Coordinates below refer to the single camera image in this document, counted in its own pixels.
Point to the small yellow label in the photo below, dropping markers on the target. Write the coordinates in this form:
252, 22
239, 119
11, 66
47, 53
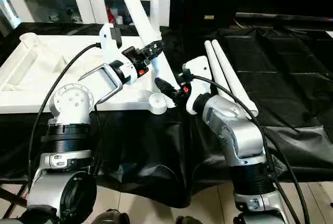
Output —
209, 17

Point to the black table mat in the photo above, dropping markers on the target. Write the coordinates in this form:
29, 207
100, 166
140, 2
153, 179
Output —
156, 156

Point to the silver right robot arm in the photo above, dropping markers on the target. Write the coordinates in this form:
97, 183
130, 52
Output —
234, 130

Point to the dark round robot base part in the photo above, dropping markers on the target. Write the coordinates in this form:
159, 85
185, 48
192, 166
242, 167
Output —
112, 218

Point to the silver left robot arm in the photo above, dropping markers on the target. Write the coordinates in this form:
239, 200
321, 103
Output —
73, 125

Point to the white plastic table leg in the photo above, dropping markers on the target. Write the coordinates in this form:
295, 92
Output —
154, 0
140, 11
231, 73
216, 70

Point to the black metal table frame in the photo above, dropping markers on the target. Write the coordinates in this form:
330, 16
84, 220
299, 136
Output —
13, 198

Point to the white plastic table top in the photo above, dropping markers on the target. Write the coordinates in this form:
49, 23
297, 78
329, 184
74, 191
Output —
52, 73

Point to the blue lit glass case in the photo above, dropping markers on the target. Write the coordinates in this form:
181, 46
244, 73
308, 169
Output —
8, 8

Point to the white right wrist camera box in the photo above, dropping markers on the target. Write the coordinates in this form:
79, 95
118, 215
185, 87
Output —
196, 78

